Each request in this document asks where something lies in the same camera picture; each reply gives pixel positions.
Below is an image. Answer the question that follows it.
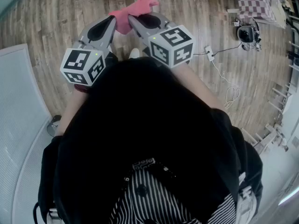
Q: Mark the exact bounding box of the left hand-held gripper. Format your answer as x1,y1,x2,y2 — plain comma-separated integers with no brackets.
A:
60,14,117,87

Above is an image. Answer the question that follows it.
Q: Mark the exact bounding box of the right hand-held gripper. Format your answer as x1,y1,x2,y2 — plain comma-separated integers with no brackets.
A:
128,11,195,69

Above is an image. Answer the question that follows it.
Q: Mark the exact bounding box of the pink cloth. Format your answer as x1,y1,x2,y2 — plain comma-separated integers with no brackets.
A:
108,0,161,35

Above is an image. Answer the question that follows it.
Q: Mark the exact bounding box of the person's right forearm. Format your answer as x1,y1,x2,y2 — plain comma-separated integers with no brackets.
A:
172,63,226,109

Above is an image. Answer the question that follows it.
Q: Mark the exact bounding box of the person's left forearm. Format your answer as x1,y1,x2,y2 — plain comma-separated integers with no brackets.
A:
57,84,92,136

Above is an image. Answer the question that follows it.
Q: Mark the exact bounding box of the purple white checkered tablecloth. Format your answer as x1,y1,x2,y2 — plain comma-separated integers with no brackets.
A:
235,0,287,29

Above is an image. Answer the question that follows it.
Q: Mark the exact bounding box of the white power strip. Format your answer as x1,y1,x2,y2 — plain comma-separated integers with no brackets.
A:
204,45,215,61

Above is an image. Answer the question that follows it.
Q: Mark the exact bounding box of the person's white shoe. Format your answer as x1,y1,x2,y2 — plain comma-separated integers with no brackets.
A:
128,48,140,60

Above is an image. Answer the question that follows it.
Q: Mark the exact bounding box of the black round stand base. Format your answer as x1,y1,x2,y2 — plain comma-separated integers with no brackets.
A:
46,114,63,136

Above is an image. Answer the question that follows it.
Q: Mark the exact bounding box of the white mesh panel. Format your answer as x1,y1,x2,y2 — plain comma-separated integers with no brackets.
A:
0,43,54,224

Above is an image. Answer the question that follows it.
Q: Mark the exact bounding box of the person's black shirt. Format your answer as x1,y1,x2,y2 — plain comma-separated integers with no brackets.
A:
37,56,264,224

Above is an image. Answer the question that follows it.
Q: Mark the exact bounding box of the black round device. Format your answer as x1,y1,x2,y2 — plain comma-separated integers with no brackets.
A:
232,17,262,52

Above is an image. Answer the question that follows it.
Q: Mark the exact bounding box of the person's striped black-white garment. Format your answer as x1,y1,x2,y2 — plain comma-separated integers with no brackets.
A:
108,169,238,224

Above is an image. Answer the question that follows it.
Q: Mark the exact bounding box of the person's light grey garment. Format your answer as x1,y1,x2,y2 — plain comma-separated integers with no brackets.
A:
237,171,258,224

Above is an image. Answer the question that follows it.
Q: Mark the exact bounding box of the dark red bead bracelet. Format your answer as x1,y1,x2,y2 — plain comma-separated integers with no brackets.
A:
74,84,91,93

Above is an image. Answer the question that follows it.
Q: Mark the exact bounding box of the white cable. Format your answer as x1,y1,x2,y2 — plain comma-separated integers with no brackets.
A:
211,59,241,109

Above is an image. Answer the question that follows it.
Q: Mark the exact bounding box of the white wooden frame furniture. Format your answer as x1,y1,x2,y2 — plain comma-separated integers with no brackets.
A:
240,83,299,154

